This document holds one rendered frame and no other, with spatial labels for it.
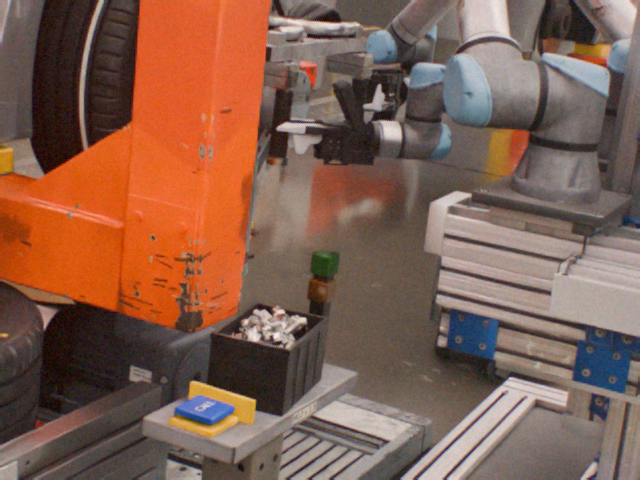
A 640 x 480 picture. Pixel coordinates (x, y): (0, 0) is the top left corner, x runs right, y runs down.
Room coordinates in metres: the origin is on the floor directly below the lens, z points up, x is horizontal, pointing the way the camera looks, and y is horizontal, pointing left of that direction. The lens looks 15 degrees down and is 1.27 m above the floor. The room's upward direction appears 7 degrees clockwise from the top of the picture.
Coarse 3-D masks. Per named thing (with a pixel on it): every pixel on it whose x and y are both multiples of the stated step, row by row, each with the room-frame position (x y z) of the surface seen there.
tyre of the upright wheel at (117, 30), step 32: (64, 0) 2.62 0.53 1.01; (96, 0) 2.59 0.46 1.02; (128, 0) 2.56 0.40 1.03; (64, 32) 2.59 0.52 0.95; (96, 32) 2.55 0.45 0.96; (128, 32) 2.54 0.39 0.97; (64, 64) 2.56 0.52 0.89; (96, 64) 2.54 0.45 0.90; (128, 64) 2.54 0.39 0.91; (32, 96) 2.60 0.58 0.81; (64, 96) 2.56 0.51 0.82; (96, 96) 2.53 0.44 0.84; (128, 96) 2.55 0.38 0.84; (64, 128) 2.57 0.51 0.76; (96, 128) 2.53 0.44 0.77; (64, 160) 2.61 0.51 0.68
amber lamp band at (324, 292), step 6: (312, 282) 2.21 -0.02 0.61; (318, 282) 2.20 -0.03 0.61; (324, 282) 2.20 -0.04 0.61; (330, 282) 2.21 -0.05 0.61; (336, 282) 2.23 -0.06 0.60; (312, 288) 2.21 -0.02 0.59; (318, 288) 2.20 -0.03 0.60; (324, 288) 2.20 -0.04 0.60; (330, 288) 2.21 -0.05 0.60; (312, 294) 2.21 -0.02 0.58; (318, 294) 2.20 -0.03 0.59; (324, 294) 2.20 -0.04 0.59; (330, 294) 2.21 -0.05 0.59; (312, 300) 2.21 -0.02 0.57; (318, 300) 2.20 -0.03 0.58; (324, 300) 2.20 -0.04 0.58; (330, 300) 2.21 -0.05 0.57
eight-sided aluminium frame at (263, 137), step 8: (272, 0) 2.91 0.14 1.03; (280, 0) 2.89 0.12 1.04; (288, 0) 2.93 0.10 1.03; (272, 8) 2.96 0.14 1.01; (280, 8) 2.91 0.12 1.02; (288, 8) 2.93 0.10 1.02; (264, 128) 2.97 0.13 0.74; (264, 136) 2.97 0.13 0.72; (256, 144) 2.94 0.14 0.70; (264, 144) 2.98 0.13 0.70; (256, 152) 2.94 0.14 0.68; (264, 152) 2.92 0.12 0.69; (264, 160) 2.90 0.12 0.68; (264, 168) 2.90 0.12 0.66; (264, 176) 2.90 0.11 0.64; (256, 184) 2.87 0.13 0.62; (256, 192) 2.87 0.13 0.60
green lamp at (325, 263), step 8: (312, 256) 2.21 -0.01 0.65; (320, 256) 2.20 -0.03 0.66; (328, 256) 2.20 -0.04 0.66; (336, 256) 2.21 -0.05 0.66; (312, 264) 2.21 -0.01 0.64; (320, 264) 2.20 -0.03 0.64; (328, 264) 2.20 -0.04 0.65; (336, 264) 2.22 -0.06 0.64; (312, 272) 2.21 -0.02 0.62; (320, 272) 2.20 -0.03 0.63; (328, 272) 2.20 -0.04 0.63; (336, 272) 2.22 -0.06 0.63
